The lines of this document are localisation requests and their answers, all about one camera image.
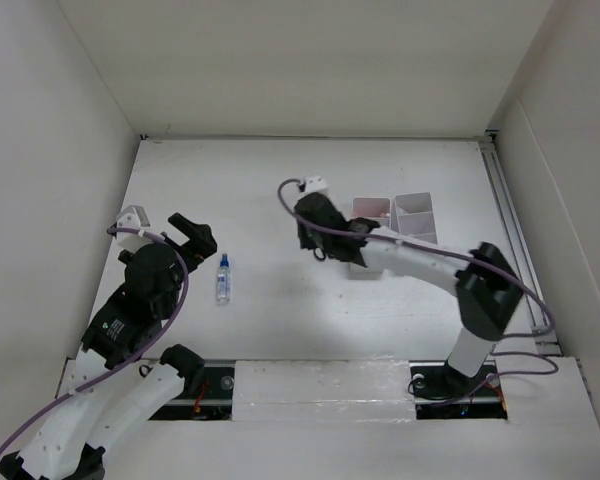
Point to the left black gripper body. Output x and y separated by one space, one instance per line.
191 255

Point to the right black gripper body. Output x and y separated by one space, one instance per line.
311 240

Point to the blue spray bottle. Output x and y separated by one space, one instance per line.
223 288

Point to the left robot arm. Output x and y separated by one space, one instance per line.
82 428

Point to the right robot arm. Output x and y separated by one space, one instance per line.
485 287

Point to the white six-slot organizer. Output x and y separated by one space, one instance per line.
411 214

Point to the white foam front block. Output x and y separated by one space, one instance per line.
354 391

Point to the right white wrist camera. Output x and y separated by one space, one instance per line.
313 184

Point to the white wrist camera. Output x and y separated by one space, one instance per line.
131 217
313 184

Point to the black handled scissors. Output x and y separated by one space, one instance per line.
319 255

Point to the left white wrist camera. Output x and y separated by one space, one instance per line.
131 217

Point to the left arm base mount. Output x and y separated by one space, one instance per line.
208 397

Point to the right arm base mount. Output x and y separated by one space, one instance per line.
440 394

